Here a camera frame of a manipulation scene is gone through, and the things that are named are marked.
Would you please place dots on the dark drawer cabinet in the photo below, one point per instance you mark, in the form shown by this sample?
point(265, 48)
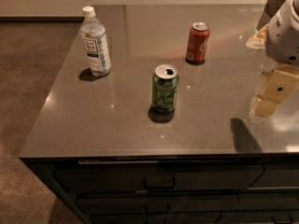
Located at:
point(229, 191)

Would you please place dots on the clear plastic water bottle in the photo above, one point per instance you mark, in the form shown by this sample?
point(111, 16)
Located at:
point(93, 34)

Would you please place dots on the dark box with snacks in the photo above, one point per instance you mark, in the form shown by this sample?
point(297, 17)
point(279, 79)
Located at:
point(270, 9)

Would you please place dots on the snack bag on counter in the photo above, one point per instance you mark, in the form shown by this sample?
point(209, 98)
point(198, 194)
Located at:
point(257, 41)

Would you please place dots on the orange soda can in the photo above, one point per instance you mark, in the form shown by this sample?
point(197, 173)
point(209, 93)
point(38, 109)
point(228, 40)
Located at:
point(197, 42)

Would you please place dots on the green soda can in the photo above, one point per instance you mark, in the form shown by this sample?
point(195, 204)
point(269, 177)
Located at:
point(164, 88)

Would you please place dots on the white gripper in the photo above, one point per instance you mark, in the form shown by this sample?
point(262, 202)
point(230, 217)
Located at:
point(284, 41)

